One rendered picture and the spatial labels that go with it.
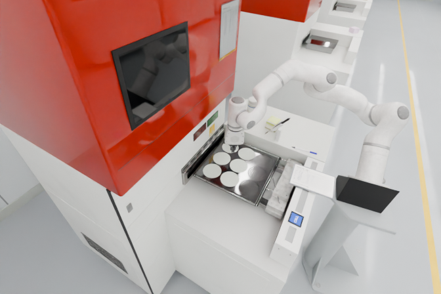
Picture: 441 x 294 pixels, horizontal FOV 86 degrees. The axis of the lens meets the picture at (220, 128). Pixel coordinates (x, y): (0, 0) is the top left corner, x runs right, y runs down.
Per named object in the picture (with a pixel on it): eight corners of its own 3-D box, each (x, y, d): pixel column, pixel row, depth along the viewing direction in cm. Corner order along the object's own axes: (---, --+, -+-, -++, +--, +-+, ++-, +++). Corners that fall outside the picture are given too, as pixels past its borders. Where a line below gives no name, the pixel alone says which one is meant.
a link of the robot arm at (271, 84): (294, 96, 115) (247, 135, 112) (272, 82, 125) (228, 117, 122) (293, 83, 108) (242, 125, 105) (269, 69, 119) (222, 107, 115)
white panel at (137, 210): (129, 244, 105) (105, 189, 80) (220, 138, 161) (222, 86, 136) (134, 247, 104) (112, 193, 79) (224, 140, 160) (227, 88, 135)
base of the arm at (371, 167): (376, 185, 131) (383, 153, 132) (398, 191, 112) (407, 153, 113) (341, 175, 133) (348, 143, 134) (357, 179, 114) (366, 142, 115)
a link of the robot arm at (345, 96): (397, 129, 120) (373, 130, 136) (405, 108, 121) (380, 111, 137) (310, 88, 116) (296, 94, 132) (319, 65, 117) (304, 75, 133)
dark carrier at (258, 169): (195, 174, 128) (195, 173, 127) (226, 138, 151) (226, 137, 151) (254, 203, 115) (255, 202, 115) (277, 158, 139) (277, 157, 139)
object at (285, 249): (268, 257, 103) (274, 242, 94) (300, 172, 141) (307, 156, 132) (289, 269, 100) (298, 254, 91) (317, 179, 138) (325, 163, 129)
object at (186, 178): (182, 184, 128) (181, 172, 122) (222, 138, 158) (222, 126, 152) (185, 186, 127) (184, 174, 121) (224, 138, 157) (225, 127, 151)
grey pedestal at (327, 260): (362, 249, 190) (422, 186, 137) (368, 312, 157) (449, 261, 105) (297, 226, 202) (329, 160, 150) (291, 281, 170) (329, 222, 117)
